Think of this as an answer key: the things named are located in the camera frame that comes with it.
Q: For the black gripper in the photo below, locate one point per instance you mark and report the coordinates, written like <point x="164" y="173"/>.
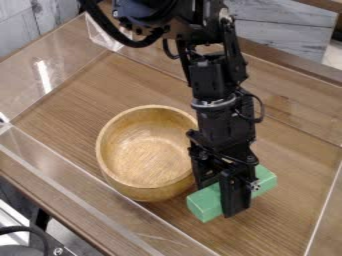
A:
<point x="221" y="146"/>

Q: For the green rectangular block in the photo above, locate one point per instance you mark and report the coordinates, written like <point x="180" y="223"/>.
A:
<point x="203" y="202"/>

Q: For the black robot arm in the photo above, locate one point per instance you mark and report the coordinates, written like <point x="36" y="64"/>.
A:
<point x="201" y="27"/>

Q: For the brown wooden bowl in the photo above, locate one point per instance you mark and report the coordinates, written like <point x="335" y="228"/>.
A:
<point x="142" y="152"/>

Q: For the black table leg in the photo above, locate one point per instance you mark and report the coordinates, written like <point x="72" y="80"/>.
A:
<point x="42" y="219"/>

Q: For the black metal base bracket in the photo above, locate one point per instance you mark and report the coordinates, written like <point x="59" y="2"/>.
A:
<point x="39" y="238"/>

